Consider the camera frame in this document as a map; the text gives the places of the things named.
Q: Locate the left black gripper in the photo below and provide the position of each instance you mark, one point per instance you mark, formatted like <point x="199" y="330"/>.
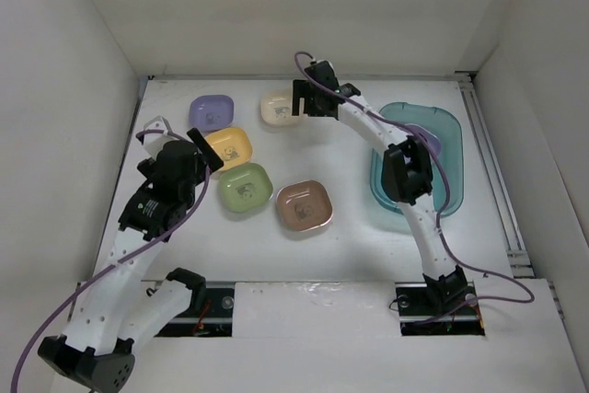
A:
<point x="213" y="163"/>

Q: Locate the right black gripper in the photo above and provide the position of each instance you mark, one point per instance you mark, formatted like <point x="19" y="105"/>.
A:
<point x="302" y="89"/>

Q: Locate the cream plate back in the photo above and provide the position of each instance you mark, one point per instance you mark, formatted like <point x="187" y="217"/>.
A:
<point x="276" y="109"/>

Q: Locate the green plate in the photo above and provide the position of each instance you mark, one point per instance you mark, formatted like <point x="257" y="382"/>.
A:
<point x="245" y="188"/>

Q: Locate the brown plate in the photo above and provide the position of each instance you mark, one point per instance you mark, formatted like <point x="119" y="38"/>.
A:
<point x="304" y="206"/>

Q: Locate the purple plate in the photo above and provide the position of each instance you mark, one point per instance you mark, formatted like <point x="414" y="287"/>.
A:
<point x="211" y="113"/>
<point x="430" y="140"/>

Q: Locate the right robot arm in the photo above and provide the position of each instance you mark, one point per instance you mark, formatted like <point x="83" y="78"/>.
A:
<point x="406" y="177"/>

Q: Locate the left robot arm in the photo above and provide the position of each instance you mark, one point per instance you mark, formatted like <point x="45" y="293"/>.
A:
<point x="98" y="347"/>

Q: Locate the teal plastic bin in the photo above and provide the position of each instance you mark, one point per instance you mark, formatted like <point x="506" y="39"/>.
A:
<point x="447" y="128"/>

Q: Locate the yellow plate on table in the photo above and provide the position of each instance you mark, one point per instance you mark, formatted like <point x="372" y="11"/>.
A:
<point x="232" y="145"/>

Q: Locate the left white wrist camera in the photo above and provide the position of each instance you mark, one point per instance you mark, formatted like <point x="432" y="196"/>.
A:
<point x="156" y="135"/>

